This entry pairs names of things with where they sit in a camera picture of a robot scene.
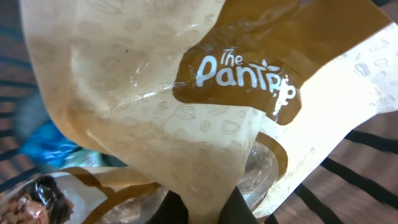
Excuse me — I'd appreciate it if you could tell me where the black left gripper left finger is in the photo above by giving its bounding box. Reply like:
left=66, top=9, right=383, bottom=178
left=146, top=190, right=188, bottom=224

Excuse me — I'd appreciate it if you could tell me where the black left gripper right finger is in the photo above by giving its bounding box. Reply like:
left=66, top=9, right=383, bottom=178
left=218, top=187, right=258, bottom=224

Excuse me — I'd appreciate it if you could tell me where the beige brown Pantree snack bag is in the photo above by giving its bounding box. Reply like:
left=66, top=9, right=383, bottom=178
left=20, top=0, right=397, bottom=223

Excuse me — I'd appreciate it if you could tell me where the blue snack packet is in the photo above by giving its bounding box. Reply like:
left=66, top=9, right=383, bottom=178
left=19, top=120, right=81, bottom=169

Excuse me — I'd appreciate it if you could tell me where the grey plastic mesh basket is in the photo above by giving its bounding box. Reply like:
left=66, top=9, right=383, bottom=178
left=1, top=1, right=397, bottom=223

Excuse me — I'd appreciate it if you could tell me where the brown snack packet in basket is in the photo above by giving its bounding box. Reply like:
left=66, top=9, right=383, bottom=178
left=1, top=175, right=74, bottom=224

